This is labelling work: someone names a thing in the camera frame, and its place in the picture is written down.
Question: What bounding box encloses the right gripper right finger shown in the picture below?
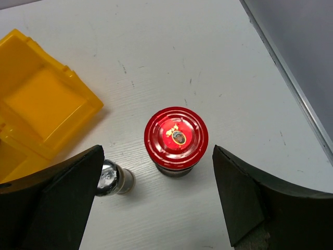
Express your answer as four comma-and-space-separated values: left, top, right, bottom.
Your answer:
212, 146, 332, 249

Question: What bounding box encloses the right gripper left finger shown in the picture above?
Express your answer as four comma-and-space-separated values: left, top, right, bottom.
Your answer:
1, 145, 105, 249

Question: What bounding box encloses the silver-top pepper shaker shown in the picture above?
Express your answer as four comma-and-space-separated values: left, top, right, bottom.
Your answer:
95, 159, 136, 197

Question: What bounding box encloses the red-lid chili sauce jar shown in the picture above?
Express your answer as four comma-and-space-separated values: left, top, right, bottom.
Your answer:
144, 106, 209, 178

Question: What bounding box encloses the yellow three-compartment bin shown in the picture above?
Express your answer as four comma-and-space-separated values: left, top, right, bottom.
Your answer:
1, 29, 103, 183

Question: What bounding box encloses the aluminium table frame rail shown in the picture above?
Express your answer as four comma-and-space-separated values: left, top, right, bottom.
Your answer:
241, 1, 332, 161

